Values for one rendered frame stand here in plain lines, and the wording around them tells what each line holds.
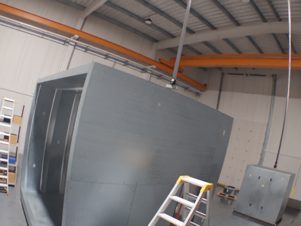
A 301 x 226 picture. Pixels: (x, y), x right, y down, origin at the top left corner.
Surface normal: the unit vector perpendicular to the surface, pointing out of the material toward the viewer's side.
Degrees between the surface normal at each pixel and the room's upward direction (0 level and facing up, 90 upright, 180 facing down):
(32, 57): 90
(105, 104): 90
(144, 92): 90
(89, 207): 90
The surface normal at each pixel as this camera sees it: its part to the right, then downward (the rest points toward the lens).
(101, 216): 0.63, 0.12
